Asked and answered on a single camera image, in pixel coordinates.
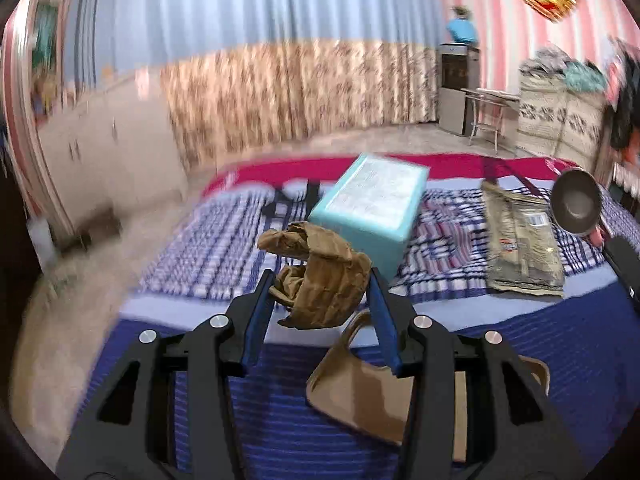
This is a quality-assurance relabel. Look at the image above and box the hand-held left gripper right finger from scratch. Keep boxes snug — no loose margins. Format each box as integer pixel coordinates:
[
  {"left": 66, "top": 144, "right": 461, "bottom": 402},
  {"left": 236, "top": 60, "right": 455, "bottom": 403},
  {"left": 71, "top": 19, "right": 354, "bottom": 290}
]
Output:
[{"left": 366, "top": 266, "right": 586, "bottom": 480}]

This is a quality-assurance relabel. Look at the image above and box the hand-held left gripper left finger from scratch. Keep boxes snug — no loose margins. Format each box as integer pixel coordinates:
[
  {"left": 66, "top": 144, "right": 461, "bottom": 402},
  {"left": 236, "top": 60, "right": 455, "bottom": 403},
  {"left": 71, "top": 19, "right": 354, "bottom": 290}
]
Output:
[{"left": 55, "top": 269, "right": 278, "bottom": 480}]

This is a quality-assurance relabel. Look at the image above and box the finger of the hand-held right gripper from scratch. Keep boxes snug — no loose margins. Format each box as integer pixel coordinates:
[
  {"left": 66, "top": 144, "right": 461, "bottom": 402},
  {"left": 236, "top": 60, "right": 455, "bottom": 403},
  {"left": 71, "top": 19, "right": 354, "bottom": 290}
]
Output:
[{"left": 602, "top": 236, "right": 640, "bottom": 311}]

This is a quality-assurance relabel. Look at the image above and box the brown paper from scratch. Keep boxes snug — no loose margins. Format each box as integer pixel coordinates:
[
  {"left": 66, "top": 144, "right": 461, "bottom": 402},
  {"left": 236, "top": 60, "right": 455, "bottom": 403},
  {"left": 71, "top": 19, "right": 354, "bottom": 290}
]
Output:
[{"left": 257, "top": 222, "right": 373, "bottom": 331}]

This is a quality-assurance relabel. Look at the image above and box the white lace cloth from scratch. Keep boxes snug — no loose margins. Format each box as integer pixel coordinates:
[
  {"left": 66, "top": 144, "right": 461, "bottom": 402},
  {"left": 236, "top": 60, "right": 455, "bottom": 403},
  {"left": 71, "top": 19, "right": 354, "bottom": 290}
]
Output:
[{"left": 612, "top": 160, "right": 640, "bottom": 191}]

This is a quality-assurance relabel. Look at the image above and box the olive snack bag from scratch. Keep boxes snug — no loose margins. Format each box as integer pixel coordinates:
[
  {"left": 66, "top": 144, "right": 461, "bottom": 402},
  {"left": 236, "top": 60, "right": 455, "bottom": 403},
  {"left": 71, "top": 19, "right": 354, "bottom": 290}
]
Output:
[{"left": 481, "top": 180, "right": 566, "bottom": 298}]

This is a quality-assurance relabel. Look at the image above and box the teal cardboard box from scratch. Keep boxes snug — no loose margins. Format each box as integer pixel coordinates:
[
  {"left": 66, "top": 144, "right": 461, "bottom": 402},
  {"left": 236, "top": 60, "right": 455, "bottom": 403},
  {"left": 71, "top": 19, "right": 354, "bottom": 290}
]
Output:
[{"left": 307, "top": 154, "right": 431, "bottom": 273}]

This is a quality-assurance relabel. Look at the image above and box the row of hanging clothes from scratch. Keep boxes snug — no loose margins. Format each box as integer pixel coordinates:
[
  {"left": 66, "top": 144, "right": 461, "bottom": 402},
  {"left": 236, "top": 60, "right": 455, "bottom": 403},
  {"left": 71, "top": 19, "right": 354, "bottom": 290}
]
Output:
[{"left": 605, "top": 37, "right": 640, "bottom": 151}]

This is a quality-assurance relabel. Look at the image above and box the pile of folded clothes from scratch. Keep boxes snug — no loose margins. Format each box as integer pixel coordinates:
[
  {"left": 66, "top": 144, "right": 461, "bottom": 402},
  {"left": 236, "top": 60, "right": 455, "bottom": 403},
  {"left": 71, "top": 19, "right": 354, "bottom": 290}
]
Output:
[{"left": 520, "top": 47, "right": 606, "bottom": 93}]

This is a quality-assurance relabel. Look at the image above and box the small folding table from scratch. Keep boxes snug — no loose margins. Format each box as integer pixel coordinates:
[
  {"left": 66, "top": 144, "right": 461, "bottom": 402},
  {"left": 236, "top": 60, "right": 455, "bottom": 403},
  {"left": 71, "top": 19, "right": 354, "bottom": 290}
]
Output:
[{"left": 461, "top": 87, "right": 521, "bottom": 156}]

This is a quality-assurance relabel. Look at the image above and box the beige low cabinet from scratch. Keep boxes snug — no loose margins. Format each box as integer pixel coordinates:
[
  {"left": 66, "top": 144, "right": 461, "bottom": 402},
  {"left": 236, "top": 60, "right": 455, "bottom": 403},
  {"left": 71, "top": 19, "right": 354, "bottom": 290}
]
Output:
[{"left": 37, "top": 77, "right": 188, "bottom": 241}]

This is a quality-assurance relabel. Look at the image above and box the grey water dispenser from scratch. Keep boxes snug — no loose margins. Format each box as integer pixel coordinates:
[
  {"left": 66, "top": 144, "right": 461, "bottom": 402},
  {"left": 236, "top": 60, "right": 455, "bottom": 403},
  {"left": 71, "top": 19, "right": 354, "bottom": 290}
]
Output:
[{"left": 437, "top": 44, "right": 482, "bottom": 136}]

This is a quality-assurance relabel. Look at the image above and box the blue cloth bundle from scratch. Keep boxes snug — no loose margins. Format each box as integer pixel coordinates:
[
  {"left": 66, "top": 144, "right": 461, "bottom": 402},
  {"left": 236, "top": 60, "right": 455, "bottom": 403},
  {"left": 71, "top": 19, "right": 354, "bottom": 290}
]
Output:
[{"left": 446, "top": 6, "right": 478, "bottom": 46}]

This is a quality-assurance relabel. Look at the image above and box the blue and floral curtain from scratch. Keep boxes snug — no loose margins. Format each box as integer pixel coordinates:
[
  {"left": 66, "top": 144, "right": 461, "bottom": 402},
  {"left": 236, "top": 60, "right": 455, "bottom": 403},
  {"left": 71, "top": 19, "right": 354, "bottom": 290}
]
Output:
[{"left": 65, "top": 0, "right": 451, "bottom": 161}]

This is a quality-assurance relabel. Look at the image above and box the metal frame stool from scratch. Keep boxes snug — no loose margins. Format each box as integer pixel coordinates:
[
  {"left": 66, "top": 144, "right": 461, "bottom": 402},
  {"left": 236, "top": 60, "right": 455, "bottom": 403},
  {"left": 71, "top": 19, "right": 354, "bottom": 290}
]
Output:
[{"left": 470, "top": 97, "right": 503, "bottom": 153}]

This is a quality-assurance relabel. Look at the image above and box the framed green wall picture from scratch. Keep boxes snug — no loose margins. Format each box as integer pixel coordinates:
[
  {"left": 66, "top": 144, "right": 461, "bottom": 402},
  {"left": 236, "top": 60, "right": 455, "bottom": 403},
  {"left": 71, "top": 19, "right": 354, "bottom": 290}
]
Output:
[{"left": 30, "top": 0, "right": 66, "bottom": 111}]

